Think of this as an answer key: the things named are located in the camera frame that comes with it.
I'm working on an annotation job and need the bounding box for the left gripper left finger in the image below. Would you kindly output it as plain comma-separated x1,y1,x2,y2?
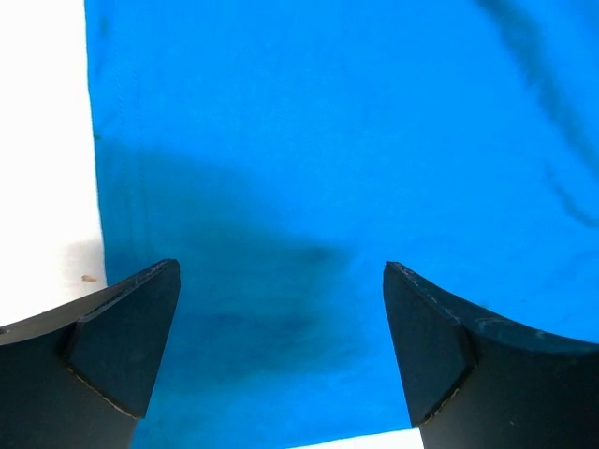
1,259,180,449

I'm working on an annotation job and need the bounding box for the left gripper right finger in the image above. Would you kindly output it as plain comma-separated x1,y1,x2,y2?
383,262,598,449

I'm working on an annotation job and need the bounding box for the blue t-shirt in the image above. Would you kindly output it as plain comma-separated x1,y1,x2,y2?
85,1,598,448

